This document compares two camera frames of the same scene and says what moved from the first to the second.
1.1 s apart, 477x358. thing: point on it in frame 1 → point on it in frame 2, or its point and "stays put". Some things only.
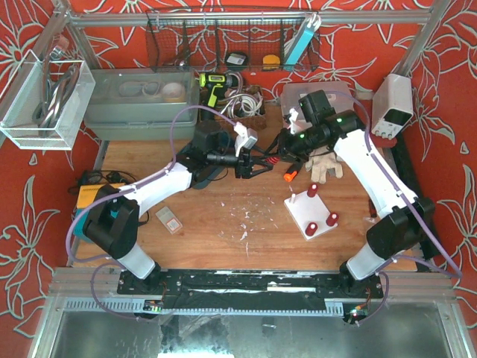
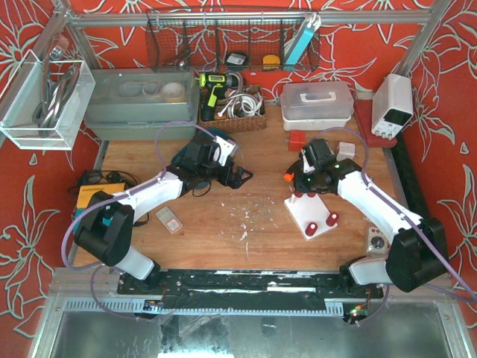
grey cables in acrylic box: [56, 88] stays put
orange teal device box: [86, 195] stays put
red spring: [332, 218] stays put
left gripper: [244, 166] → [229, 175]
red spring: [311, 229] stays put
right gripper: [282, 142] → [299, 183]
